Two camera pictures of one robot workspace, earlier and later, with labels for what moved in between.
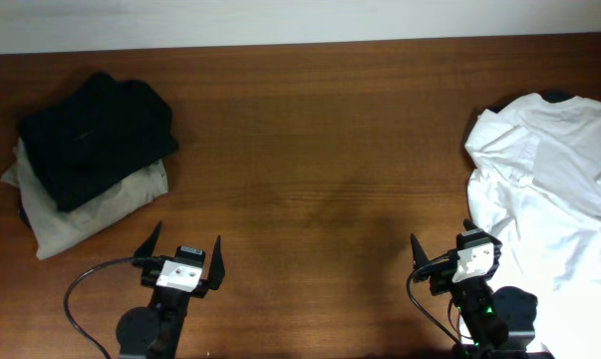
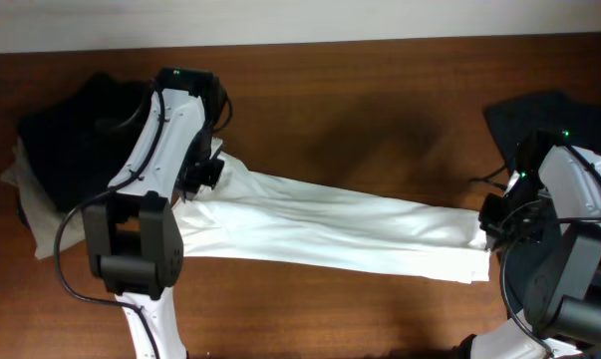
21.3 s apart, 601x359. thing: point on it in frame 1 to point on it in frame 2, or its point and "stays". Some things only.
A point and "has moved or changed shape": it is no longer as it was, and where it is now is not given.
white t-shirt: [544, 183] has moved or changed shape
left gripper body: [150, 275] to [206, 173]
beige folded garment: [103, 212] stays
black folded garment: [93, 137] stays
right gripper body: [439, 282] to [492, 219]
